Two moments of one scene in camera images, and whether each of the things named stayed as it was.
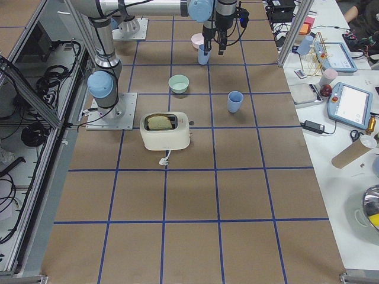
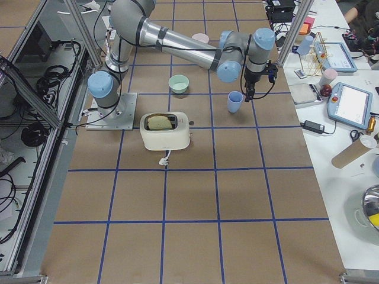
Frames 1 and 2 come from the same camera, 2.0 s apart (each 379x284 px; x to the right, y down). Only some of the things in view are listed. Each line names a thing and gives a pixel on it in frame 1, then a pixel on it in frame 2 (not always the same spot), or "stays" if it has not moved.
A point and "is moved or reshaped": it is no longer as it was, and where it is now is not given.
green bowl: (179, 83) stays
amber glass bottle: (372, 123) stays
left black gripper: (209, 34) -> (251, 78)
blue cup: (203, 59) is moved or reshaped
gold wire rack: (312, 61) stays
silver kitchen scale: (305, 94) stays
